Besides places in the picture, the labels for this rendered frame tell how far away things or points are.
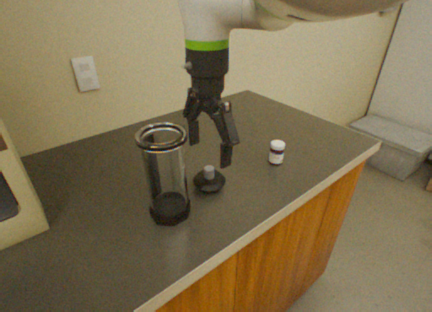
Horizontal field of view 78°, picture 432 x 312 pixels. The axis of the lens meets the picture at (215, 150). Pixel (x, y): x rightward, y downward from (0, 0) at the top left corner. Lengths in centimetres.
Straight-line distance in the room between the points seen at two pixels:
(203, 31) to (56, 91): 65
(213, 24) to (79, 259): 55
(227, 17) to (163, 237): 48
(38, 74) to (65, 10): 22
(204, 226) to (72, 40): 73
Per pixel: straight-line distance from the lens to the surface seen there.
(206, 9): 54
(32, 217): 73
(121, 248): 66
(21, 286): 68
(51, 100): 107
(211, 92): 59
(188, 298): 72
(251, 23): 55
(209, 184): 72
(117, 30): 108
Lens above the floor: 143
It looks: 32 degrees down
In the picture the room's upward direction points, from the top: straight up
